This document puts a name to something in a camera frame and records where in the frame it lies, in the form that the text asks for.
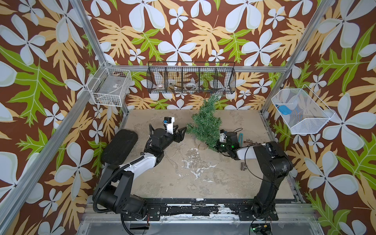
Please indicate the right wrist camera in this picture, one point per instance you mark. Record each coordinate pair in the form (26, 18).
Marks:
(223, 137)

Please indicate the teal plastic tool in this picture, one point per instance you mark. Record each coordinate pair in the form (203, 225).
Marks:
(240, 139)

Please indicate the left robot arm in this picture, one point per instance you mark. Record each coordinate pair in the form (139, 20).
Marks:
(113, 193)

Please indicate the white wire basket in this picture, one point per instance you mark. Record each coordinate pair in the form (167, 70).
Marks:
(309, 112)
(109, 86)

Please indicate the small metal fitting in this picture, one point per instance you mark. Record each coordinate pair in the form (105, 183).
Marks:
(243, 167)

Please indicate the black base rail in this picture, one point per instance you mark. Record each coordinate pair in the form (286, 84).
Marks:
(156, 208)

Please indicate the white wire basket left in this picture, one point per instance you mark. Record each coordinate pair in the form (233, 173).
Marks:
(109, 86)

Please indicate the white wire basket right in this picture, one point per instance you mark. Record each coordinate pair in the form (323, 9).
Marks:
(309, 112)

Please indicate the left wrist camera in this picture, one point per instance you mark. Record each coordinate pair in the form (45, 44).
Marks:
(168, 124)

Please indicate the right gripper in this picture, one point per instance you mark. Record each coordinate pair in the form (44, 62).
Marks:
(217, 149)

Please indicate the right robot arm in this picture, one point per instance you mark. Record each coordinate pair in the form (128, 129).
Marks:
(274, 165)

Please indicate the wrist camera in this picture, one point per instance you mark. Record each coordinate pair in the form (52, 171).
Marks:
(168, 124)
(223, 137)

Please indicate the small green christmas tree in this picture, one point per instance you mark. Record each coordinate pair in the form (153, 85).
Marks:
(205, 126)

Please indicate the black wire basket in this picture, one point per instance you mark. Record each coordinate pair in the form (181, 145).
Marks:
(191, 77)

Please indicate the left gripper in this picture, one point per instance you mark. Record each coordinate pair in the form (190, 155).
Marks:
(177, 136)

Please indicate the black zipper case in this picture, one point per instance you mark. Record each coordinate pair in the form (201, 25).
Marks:
(120, 147)

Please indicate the blue object in basket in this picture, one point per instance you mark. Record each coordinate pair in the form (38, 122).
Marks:
(284, 110)

